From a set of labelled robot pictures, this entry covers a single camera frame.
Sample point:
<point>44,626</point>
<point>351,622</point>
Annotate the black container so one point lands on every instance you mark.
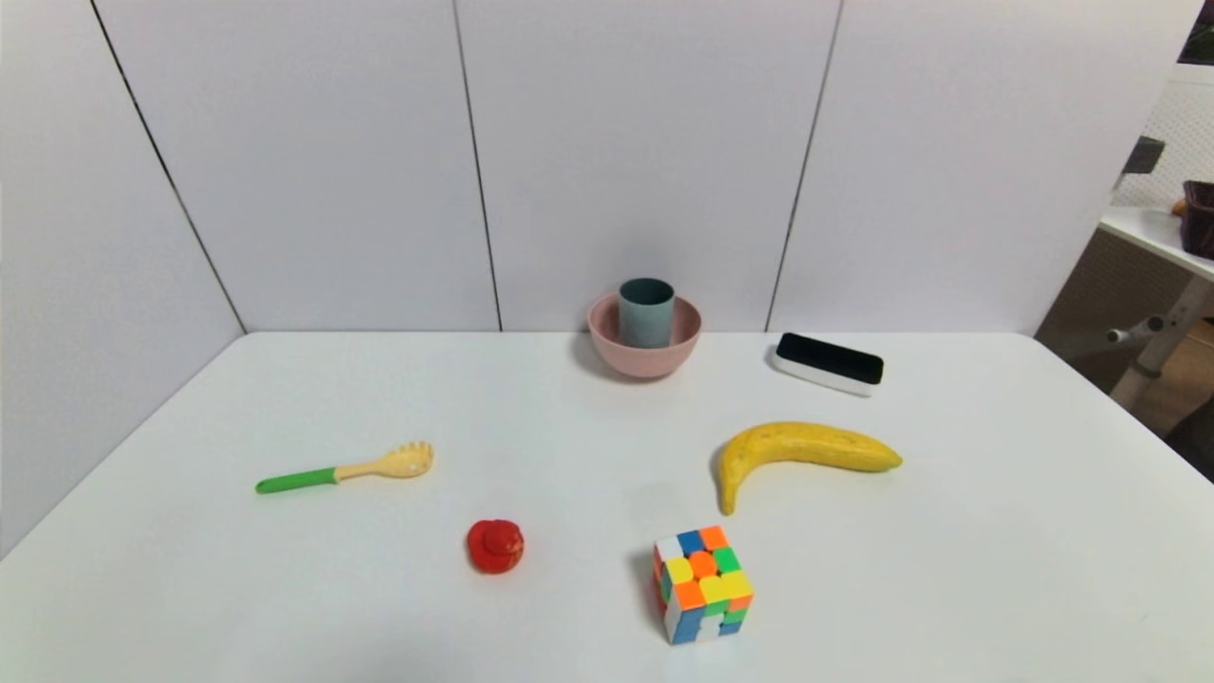
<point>1199,220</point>

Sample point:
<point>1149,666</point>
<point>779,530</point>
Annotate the yellow banana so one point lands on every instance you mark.
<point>806,444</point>

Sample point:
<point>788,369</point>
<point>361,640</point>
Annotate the pink bowl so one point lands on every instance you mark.
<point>645,363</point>

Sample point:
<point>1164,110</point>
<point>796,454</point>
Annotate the white desk leg with crank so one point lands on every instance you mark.
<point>1165,341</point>

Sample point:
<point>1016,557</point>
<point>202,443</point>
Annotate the multicoloured puzzle cube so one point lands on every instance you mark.
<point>702,588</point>

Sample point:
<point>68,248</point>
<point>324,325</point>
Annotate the black and white board eraser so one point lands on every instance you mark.
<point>830,359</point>

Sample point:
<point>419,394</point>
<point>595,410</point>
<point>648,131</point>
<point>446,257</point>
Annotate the white desk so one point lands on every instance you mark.
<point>1138,229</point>

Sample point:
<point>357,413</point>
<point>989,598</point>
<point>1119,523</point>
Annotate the dark grey box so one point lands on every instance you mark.
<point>1144,155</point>

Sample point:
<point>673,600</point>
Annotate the grey-blue plastic cup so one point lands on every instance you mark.
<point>647,323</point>

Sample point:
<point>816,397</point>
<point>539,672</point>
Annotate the red rubber duck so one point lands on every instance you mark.
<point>495,550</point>

